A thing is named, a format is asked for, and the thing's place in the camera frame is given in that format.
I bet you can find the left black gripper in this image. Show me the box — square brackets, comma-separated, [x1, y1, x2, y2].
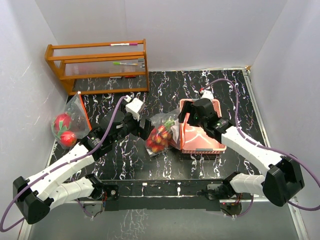
[111, 102, 154, 144]

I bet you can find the red strawberry bunch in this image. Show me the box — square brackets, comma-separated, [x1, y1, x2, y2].
[145, 124, 172, 156]

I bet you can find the green grape cluster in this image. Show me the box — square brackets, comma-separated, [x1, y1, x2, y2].
[163, 119, 176, 131]

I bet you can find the clear orange zip bag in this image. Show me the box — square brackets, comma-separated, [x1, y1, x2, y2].
[51, 91, 92, 149]

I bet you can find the red apple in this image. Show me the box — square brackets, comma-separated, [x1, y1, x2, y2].
[60, 131, 77, 148]

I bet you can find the red green dragon fruit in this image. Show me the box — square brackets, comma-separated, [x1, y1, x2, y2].
[51, 112, 72, 140]

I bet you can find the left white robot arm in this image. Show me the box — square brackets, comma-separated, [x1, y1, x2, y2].
[12, 110, 154, 225]

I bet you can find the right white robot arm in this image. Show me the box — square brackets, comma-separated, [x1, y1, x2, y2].
[178, 98, 305, 207]

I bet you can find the pink perforated plastic basket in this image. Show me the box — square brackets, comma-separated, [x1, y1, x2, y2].
[179, 113, 227, 155]

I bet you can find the wooden shelf rack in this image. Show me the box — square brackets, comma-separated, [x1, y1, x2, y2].
[44, 39, 150, 96]

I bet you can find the green yellow toothbrush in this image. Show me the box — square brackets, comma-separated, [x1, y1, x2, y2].
[112, 62, 138, 66]

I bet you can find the pink white marker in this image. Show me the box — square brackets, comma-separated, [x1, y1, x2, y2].
[109, 42, 138, 47]

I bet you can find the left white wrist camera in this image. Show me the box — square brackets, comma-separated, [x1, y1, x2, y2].
[125, 95, 145, 121]

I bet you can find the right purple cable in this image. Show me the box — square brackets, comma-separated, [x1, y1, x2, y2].
[201, 78, 320, 212]

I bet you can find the purple cable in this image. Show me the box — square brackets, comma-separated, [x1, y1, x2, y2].
[0, 96, 131, 231]
[201, 78, 320, 212]

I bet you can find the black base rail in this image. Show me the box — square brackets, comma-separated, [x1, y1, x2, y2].
[74, 178, 253, 212]

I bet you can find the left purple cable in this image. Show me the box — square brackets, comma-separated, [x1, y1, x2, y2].
[0, 96, 131, 231]

